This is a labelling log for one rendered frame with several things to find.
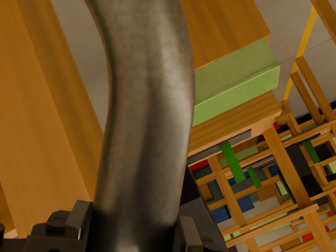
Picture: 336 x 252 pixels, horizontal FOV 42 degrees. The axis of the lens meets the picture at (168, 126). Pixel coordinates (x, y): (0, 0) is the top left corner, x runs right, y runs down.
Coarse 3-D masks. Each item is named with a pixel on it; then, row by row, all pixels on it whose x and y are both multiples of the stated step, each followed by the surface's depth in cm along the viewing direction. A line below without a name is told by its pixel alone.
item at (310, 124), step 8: (312, 120) 921; (304, 128) 930; (280, 136) 927; (288, 136) 930; (328, 136) 909; (256, 144) 932; (264, 144) 934; (312, 144) 912; (320, 144) 948; (328, 144) 952; (328, 160) 901; (264, 168) 924; (272, 168) 927; (328, 168) 918; (272, 176) 949; (280, 200) 906; (288, 200) 899; (328, 208) 883; (296, 224) 892
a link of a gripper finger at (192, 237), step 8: (184, 216) 16; (176, 224) 15; (184, 224) 15; (192, 224) 15; (176, 232) 15; (184, 232) 14; (192, 232) 14; (176, 240) 14; (184, 240) 13; (192, 240) 13; (200, 240) 14; (176, 248) 14; (184, 248) 13
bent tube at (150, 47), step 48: (96, 0) 14; (144, 0) 14; (144, 48) 14; (144, 96) 14; (192, 96) 15; (144, 144) 14; (96, 192) 15; (144, 192) 14; (96, 240) 14; (144, 240) 14
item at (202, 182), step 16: (288, 112) 695; (208, 160) 707; (272, 160) 695; (208, 176) 698; (320, 176) 672; (208, 192) 704; (240, 192) 685; (256, 192) 692; (272, 192) 687; (224, 208) 690; (240, 208) 688; (320, 208) 671; (288, 224) 671; (224, 240) 682; (288, 240) 664; (304, 240) 664
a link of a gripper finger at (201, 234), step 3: (198, 231) 16; (201, 231) 16; (201, 234) 16; (204, 234) 16; (207, 234) 16; (201, 237) 15; (204, 237) 15; (207, 237) 15; (210, 237) 15; (201, 240) 15; (204, 240) 15; (207, 240) 15; (210, 240) 15; (204, 243) 15; (207, 243) 15; (210, 243) 15; (213, 243) 15
